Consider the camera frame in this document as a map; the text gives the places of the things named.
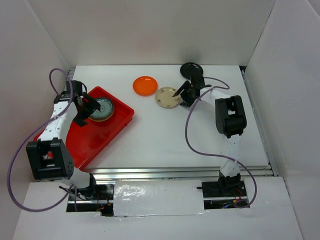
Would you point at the yellow brown patterned plate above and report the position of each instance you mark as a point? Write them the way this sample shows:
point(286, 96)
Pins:
point(99, 116)

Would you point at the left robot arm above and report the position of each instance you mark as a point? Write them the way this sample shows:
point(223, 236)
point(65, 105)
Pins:
point(48, 156)

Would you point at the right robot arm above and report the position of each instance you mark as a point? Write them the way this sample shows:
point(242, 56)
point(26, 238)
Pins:
point(230, 121)

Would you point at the beige plate with motifs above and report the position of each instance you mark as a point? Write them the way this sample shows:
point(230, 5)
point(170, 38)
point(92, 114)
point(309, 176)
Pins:
point(164, 97)

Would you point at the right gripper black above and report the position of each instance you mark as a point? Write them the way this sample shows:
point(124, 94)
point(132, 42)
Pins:
point(186, 85)

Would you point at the white foil cover sheet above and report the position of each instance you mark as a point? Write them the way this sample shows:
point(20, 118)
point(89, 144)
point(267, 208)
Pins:
point(158, 198)

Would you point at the orange plate far left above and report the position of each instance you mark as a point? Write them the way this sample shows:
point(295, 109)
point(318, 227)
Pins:
point(145, 86)

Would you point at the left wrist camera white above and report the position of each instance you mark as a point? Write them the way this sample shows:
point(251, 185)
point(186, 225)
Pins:
point(70, 86)

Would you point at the black plate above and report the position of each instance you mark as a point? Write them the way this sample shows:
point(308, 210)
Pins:
point(190, 68)

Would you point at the red plastic bin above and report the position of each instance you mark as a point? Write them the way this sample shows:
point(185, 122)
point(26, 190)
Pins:
point(84, 143)

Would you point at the aluminium rail front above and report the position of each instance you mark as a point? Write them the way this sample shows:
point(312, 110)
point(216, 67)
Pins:
point(158, 173)

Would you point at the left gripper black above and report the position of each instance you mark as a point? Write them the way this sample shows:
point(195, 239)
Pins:
point(92, 105)

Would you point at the blue white patterned plate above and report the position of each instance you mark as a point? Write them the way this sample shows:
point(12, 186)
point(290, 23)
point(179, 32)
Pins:
point(106, 105)

